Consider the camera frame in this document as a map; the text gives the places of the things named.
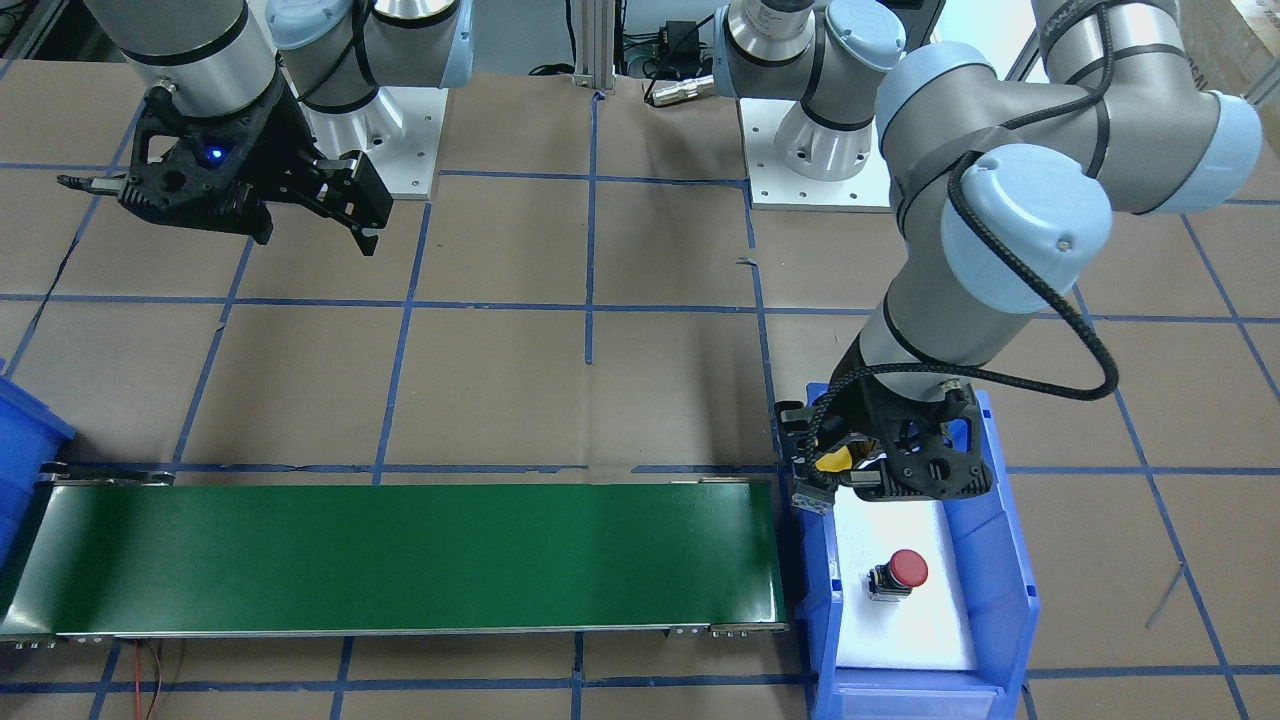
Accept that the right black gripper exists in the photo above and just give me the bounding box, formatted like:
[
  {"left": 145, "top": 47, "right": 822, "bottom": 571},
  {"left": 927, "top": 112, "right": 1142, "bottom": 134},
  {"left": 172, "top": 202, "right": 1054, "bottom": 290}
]
[{"left": 58, "top": 70, "right": 394, "bottom": 258}]

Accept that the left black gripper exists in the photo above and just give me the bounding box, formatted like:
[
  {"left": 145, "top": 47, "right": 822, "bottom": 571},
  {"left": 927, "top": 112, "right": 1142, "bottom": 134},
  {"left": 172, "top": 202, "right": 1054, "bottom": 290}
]
[{"left": 776, "top": 370, "right": 995, "bottom": 515}]

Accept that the yellow push button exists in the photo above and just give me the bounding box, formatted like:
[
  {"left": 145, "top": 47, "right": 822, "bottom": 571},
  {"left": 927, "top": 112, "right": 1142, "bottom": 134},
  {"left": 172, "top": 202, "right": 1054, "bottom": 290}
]
[{"left": 813, "top": 445, "right": 856, "bottom": 475}]

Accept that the red push button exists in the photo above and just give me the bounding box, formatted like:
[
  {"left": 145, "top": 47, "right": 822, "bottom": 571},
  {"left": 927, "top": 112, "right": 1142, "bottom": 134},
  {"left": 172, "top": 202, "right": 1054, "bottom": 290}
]
[{"left": 867, "top": 548, "right": 931, "bottom": 602}]

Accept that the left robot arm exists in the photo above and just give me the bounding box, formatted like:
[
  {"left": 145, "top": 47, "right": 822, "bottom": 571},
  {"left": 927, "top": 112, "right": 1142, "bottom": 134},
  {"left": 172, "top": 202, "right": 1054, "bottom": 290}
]
[{"left": 713, "top": 1, "right": 1263, "bottom": 514}]

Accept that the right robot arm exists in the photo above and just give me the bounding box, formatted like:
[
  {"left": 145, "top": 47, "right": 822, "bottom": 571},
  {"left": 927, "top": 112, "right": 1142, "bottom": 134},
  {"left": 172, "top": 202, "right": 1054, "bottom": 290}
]
[{"left": 58, "top": 1, "right": 474, "bottom": 256}]

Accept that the white foam pad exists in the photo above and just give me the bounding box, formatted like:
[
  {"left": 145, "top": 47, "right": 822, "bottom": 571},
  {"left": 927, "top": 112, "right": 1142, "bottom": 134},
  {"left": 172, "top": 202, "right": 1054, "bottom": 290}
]
[{"left": 833, "top": 489, "right": 977, "bottom": 671}]

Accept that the blue bin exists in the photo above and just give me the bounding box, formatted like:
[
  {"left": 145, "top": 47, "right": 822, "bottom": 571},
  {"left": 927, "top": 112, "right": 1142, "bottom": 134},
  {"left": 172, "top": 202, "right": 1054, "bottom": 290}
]
[
  {"left": 1, "top": 377, "right": 76, "bottom": 560},
  {"left": 792, "top": 392, "right": 1041, "bottom": 719}
]

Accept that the black power adapter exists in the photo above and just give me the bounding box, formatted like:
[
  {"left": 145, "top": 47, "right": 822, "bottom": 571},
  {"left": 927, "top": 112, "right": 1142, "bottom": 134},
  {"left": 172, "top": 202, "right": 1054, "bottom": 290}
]
[{"left": 658, "top": 20, "right": 701, "bottom": 61}]

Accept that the green conveyor belt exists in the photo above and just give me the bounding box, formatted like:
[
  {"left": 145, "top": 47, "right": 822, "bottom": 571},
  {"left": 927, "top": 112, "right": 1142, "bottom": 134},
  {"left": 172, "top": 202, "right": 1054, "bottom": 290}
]
[{"left": 3, "top": 480, "right": 788, "bottom": 642}]

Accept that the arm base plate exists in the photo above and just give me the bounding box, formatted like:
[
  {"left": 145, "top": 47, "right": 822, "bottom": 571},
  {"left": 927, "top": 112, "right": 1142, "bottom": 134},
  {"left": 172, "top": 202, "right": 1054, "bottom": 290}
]
[
  {"left": 303, "top": 87, "right": 451, "bottom": 201},
  {"left": 739, "top": 97, "right": 891, "bottom": 213}
]

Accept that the aluminium frame post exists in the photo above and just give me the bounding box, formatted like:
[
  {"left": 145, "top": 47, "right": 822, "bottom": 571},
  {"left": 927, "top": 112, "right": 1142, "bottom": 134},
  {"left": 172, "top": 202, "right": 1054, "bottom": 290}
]
[{"left": 564, "top": 1, "right": 623, "bottom": 95}]

